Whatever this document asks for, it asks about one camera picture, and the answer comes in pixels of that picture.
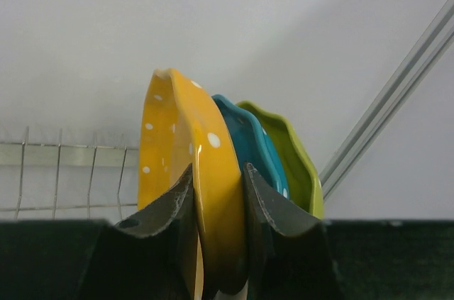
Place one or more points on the green polka dot plate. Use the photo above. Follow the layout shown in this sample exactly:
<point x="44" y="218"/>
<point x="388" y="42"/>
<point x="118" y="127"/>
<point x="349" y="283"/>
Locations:
<point x="302" y="177"/>

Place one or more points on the stainless steel dish rack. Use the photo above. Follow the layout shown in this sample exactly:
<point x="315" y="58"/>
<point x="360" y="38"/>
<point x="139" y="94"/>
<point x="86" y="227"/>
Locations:
<point x="63" y="174"/>

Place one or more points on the orange polka dot plate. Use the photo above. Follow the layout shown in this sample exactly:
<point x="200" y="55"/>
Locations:
<point x="182" y="126"/>

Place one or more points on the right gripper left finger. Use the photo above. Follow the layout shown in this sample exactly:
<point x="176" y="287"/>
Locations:
<point x="149" y="255"/>

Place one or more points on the blue polka dot plate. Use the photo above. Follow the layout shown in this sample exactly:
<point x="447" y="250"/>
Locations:
<point x="252" y="144"/>

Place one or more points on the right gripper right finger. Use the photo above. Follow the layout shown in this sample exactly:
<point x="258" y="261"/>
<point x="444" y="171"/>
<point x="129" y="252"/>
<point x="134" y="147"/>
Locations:
<point x="294" y="255"/>

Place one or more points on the aluminium corner frame post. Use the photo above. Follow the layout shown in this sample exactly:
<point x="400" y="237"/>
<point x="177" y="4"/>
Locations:
<point x="428" y="49"/>

